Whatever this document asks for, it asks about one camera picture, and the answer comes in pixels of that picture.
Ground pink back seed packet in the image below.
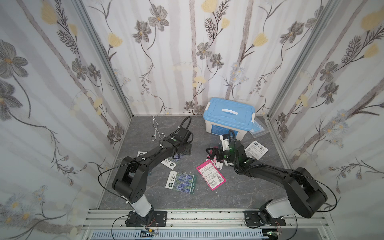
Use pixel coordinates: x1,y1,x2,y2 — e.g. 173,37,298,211
196,160,227,191

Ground lavender seed packet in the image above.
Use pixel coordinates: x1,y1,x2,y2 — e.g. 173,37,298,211
165,171,197,194
171,154,183,164

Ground white cosmos seed packet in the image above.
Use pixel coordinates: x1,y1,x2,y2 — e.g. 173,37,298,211
245,141,268,160

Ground white slotted cable duct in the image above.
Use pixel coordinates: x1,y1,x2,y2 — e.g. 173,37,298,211
89,229,268,240

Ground blue lid storage box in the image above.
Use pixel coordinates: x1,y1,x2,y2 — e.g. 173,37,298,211
203,98,256,141

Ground hollyhock pink flower packet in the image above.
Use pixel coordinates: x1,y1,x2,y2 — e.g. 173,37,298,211
207,150,223,171

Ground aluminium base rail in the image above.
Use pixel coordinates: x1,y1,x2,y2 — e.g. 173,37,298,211
79,209,335,240

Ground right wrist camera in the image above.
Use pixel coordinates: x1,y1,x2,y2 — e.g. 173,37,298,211
220,134,232,151

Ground purple flower seed packet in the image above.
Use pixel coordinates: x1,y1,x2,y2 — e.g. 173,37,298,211
137,150,177,171

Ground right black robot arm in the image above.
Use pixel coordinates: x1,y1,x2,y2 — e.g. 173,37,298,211
206,130,328,228

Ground metal scissor tongs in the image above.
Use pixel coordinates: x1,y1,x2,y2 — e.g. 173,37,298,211
150,116,165,142

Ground clear bag of masks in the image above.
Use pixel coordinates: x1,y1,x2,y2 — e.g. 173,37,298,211
249,117,270,138

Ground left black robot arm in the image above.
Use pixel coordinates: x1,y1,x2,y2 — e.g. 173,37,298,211
112,117,194,225

